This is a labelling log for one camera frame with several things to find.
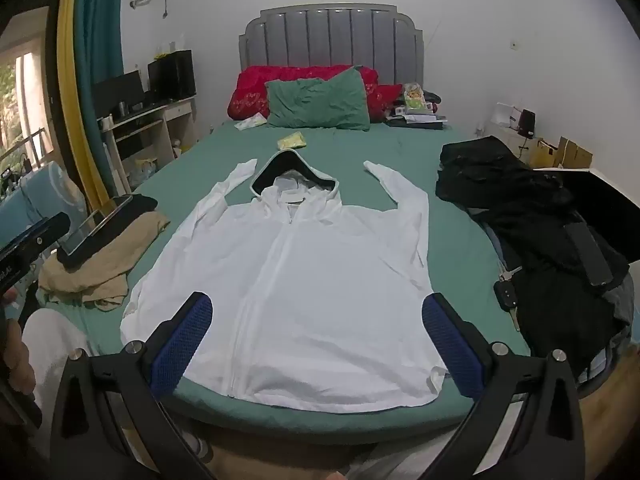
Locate person's white pants leg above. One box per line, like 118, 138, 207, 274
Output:
22, 307, 97, 461

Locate white desk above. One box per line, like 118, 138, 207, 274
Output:
97, 97, 199, 187

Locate black cloth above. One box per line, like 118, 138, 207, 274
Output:
55, 194, 159, 271

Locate person's left hand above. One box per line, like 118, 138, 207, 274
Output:
0, 319, 37, 397

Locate brown cardboard box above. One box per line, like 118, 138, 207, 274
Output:
557, 136, 594, 169
530, 139, 559, 169

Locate white nightstand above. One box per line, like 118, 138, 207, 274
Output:
487, 124, 539, 162

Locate pile of small items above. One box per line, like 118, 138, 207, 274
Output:
384, 91, 449, 132

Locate bed with green sheet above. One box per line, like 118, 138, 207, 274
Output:
45, 122, 531, 446

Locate black computer tower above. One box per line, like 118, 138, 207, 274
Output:
147, 49, 197, 103

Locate green pillow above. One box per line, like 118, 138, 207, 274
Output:
265, 70, 372, 132

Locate tablet with dark case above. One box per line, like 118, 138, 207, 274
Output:
60, 195, 134, 259

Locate white hooded jacket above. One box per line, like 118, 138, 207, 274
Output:
120, 152, 448, 415

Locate black phone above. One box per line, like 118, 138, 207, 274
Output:
564, 222, 614, 287

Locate teal and yellow curtain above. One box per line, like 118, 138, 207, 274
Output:
56, 0, 126, 207

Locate white box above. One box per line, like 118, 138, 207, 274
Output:
490, 103, 521, 128

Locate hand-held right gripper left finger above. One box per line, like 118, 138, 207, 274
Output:
48, 291, 221, 480

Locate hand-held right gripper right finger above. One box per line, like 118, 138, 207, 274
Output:
421, 292, 587, 480

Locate grey padded headboard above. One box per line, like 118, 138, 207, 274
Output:
239, 4, 426, 91

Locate black car key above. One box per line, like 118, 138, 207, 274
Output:
494, 266, 524, 333

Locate beige pants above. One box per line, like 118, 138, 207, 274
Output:
39, 210, 171, 310

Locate colourful snack bag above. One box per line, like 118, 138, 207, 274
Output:
402, 82, 431, 112

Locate black monitor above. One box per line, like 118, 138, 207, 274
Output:
92, 70, 146, 119

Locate pile of black clothes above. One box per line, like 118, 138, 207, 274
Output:
435, 136, 632, 378

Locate person's shoe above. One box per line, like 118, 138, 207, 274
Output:
177, 427, 209, 461

